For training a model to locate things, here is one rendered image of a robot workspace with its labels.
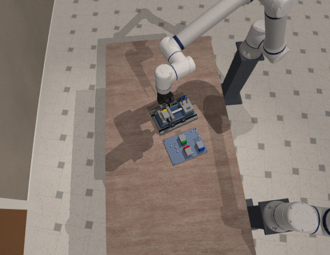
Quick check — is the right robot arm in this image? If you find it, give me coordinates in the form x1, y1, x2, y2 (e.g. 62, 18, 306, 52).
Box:
155, 0, 296, 91

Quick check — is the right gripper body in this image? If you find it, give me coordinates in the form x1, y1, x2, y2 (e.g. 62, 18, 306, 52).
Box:
156, 87, 174, 105

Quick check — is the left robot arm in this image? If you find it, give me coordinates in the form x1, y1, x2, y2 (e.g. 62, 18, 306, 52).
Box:
263, 201, 330, 237

